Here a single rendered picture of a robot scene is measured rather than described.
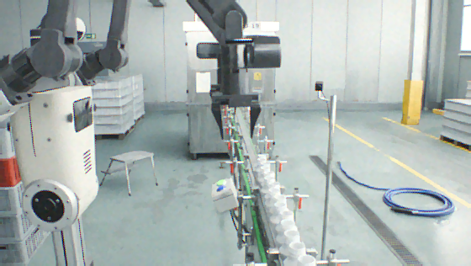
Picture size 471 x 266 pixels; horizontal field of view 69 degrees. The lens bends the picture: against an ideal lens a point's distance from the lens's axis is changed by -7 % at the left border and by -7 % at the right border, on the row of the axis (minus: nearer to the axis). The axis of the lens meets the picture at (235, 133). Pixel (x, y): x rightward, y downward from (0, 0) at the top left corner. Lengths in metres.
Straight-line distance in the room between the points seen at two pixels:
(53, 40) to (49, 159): 0.36
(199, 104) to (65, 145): 4.57
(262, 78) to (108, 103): 3.26
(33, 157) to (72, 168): 0.11
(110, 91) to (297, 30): 6.13
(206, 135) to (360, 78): 7.18
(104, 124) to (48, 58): 6.67
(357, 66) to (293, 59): 2.05
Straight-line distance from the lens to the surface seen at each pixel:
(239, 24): 0.75
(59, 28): 0.82
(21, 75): 0.87
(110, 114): 7.41
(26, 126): 1.04
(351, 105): 11.80
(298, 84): 11.28
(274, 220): 1.06
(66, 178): 1.05
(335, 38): 11.55
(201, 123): 5.58
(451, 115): 7.89
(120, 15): 1.26
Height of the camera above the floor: 1.58
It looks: 12 degrees down
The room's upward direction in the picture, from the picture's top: straight up
